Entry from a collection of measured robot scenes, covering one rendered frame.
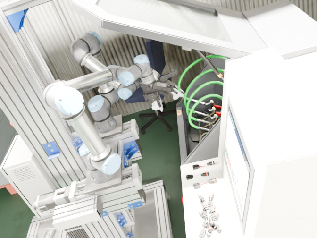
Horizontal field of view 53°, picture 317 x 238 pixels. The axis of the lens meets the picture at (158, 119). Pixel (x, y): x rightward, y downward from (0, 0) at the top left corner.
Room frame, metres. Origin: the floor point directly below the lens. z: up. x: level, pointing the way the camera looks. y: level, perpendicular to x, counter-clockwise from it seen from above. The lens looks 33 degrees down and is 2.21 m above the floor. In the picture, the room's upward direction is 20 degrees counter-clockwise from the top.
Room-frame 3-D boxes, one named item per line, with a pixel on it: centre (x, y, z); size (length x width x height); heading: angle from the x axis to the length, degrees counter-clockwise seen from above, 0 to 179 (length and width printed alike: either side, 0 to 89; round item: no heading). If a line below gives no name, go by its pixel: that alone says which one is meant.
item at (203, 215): (0.98, -0.06, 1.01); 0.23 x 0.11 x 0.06; 169
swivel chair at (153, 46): (3.37, -0.04, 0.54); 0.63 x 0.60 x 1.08; 85
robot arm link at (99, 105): (1.96, 0.36, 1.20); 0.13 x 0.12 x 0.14; 141
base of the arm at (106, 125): (1.96, 0.36, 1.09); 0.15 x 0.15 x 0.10
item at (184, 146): (1.72, -0.12, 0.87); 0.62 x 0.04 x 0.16; 169
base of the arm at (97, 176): (1.47, 0.41, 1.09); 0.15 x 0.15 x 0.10
